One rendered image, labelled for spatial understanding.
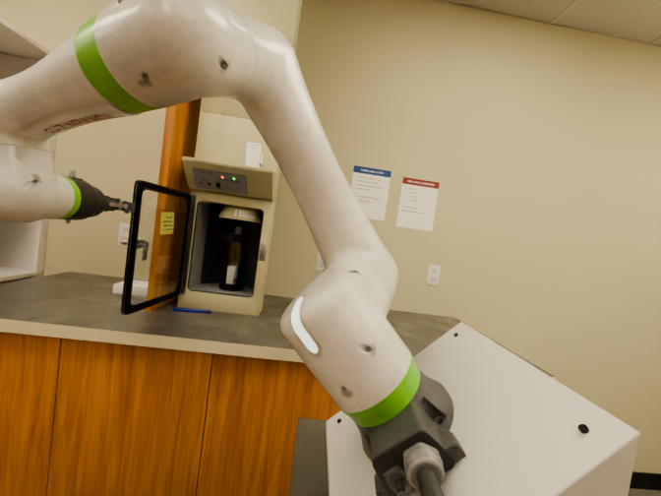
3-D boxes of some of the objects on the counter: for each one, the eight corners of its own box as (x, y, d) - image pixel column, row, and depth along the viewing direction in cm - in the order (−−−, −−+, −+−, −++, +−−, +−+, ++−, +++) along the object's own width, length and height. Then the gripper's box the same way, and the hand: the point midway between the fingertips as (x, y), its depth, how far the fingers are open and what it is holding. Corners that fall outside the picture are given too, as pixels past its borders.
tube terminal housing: (199, 293, 145) (217, 131, 141) (267, 301, 148) (287, 143, 144) (176, 306, 120) (199, 110, 116) (258, 316, 123) (283, 124, 119)
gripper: (110, 187, 69) (160, 198, 93) (49, 179, 68) (115, 192, 92) (106, 219, 70) (157, 222, 93) (46, 212, 68) (113, 217, 92)
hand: (130, 207), depth 89 cm, fingers closed
